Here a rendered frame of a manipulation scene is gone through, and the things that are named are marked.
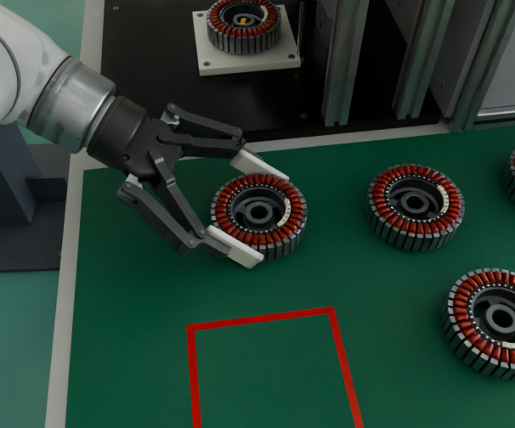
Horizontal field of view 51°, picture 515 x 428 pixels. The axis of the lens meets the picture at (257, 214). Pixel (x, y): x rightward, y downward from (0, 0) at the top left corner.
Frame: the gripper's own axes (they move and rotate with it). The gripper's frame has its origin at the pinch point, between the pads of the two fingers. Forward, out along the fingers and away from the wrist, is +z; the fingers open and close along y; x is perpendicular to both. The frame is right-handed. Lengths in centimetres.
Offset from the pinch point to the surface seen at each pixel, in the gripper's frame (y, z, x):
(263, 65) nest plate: -26.1, -5.9, -2.5
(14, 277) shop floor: -18, -26, -104
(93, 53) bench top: -25.8, -28.6, -19.1
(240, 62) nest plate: -25.5, -9.0, -4.0
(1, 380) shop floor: 9, -15, -98
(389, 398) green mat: 16.7, 16.8, 7.0
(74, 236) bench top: 7.4, -16.7, -12.4
